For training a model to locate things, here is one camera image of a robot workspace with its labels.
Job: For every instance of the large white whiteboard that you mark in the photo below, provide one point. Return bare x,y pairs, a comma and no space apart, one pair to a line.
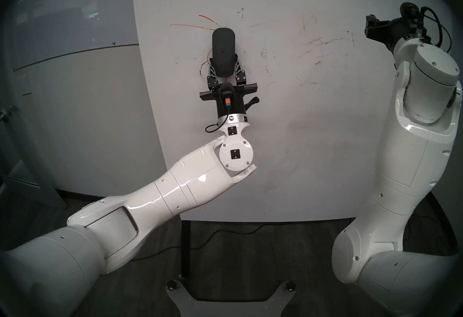
307,139

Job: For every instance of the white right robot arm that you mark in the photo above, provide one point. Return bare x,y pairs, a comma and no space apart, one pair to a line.
405,175

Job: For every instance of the dark grey whiteboard eraser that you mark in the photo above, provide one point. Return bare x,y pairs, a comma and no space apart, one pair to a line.
223,50

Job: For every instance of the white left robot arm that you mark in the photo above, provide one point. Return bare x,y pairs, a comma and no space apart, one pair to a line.
144,193

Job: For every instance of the black whiteboard stand post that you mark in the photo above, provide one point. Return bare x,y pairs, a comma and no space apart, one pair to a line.
186,251

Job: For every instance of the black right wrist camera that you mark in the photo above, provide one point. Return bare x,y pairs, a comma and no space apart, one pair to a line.
409,14

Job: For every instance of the glass wall board with writing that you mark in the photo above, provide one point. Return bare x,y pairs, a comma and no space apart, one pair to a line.
72,19

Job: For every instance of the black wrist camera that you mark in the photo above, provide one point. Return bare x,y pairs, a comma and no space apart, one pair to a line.
409,14
227,93

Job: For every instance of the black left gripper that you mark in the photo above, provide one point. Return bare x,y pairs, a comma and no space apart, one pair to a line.
231,101

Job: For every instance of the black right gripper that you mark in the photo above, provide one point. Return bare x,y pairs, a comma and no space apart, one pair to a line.
396,32

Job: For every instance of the black base plate knob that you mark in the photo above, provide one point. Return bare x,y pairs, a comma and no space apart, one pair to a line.
171,286
290,286

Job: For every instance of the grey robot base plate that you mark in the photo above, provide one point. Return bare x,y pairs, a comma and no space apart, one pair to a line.
231,309

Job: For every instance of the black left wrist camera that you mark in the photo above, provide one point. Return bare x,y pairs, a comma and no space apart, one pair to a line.
227,93

